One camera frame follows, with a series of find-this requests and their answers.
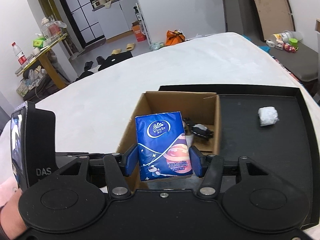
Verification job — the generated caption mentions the blue tissue pack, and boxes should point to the blue tissue pack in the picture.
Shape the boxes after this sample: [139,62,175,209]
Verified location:
[135,112,193,181]

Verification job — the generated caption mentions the brown cardboard box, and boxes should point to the brown cardboard box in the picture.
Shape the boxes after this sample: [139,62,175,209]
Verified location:
[117,92,222,191]

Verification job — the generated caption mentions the white towel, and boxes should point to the white towel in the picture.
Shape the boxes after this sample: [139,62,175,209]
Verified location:
[258,106,279,127]

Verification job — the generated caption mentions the person's left hand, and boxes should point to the person's left hand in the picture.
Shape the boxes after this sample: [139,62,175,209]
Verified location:
[1,189,27,239]

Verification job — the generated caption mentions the red label water bottle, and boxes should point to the red label water bottle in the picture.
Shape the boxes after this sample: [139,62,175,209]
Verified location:
[12,42,27,66]

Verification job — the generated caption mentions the black tray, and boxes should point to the black tray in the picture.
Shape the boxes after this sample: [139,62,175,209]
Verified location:
[159,85,319,229]

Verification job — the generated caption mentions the yellow side table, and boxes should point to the yellow side table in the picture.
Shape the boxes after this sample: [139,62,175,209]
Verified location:
[16,34,67,89]

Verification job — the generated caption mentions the green tissue box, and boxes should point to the green tissue box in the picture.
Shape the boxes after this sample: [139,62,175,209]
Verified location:
[33,37,46,48]

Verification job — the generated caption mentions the black laptop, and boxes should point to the black laptop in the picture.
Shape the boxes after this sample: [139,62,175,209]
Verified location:
[97,51,133,71]

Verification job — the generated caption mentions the yellow slipper pair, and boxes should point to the yellow slipper pair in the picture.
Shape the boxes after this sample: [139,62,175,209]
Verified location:
[110,43,136,55]

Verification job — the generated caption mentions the orange bag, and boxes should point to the orange bag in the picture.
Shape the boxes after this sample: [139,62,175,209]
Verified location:
[165,30,185,46]

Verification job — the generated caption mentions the orange carton box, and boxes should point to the orange carton box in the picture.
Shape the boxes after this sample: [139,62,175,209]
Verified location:
[131,21,146,42]

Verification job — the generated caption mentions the red small toys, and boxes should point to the red small toys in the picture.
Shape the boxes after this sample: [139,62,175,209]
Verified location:
[284,43,297,53]

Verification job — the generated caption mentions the black framed glass door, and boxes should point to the black framed glass door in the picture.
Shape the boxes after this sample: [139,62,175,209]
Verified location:
[60,0,105,48]

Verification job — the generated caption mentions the white label can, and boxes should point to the white label can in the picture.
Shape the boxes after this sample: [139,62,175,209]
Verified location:
[270,31,292,43]

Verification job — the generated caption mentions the green cup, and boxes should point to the green cup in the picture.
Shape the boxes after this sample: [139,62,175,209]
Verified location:
[289,38,299,50]

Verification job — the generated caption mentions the large brown board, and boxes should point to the large brown board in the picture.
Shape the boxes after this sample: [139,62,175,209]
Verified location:
[252,0,296,41]

